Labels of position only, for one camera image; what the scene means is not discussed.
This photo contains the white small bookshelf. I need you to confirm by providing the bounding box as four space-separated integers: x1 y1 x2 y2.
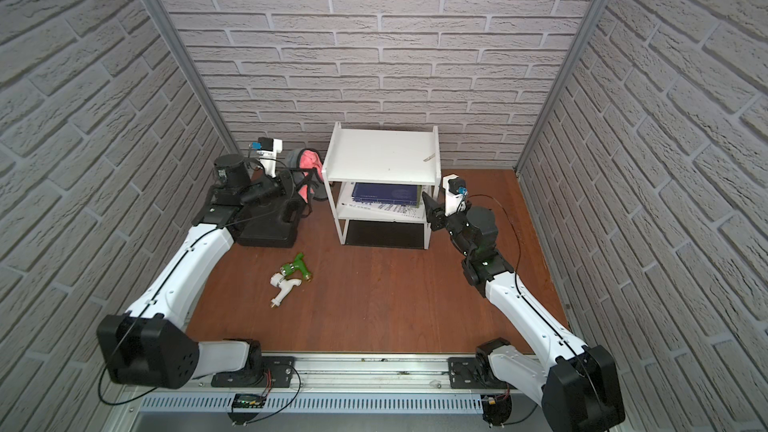
322 122 441 249

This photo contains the black plastic tool case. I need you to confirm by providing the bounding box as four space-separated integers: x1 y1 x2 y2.
236 196 306 248

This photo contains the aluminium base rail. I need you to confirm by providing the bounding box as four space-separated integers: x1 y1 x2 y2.
119 352 619 416

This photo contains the grey and pink cloth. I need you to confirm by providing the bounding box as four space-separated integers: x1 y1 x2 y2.
286 148 328 218

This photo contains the small green circuit board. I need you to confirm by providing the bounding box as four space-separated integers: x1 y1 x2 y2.
231 394 267 411

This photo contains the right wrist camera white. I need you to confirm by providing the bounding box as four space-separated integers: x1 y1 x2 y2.
442 174 468 216

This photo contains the aluminium corner post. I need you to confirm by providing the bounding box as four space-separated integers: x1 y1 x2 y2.
515 0 610 175
141 0 240 153

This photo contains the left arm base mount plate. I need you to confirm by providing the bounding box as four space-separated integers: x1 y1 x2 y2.
211 355 296 389

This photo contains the black round connector right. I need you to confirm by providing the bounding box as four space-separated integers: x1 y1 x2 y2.
481 395 512 427

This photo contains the aluminium corner post right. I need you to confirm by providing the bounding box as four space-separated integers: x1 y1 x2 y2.
515 0 610 175

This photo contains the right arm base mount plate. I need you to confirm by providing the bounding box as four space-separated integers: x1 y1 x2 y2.
447 356 507 390

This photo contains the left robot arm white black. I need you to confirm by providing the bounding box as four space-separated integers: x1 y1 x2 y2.
96 154 295 390

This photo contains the green and white spray nozzle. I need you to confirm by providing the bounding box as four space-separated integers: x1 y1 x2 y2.
270 253 313 308

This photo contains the white printed book on shelf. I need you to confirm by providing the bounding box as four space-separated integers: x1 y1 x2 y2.
337 182 425 221

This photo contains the aluminium corner post left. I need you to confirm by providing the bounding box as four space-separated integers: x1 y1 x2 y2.
141 0 240 153

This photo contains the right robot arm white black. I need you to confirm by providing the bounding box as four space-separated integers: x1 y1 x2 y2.
422 191 626 431

